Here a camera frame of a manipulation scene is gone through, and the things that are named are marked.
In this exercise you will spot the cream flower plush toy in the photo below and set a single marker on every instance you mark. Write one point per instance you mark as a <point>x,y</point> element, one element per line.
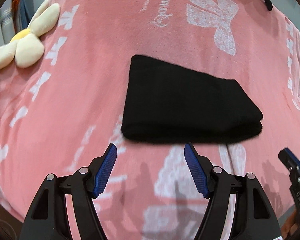
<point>26,48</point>

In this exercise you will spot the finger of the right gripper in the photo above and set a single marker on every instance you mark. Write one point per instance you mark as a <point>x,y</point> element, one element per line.
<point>292,163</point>

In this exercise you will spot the black pants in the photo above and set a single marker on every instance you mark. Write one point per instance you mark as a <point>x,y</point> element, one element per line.
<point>167,103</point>

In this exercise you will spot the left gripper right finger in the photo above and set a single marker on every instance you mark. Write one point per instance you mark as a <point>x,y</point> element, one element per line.
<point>238,202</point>

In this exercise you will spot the pink fleece blanket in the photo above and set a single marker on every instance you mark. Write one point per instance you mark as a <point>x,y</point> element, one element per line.
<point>60,114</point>

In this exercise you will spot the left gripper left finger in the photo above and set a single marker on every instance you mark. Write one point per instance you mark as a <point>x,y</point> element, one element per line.
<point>47,217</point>

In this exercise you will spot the grey curtain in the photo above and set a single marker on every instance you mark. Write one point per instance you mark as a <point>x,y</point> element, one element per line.
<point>14,17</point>

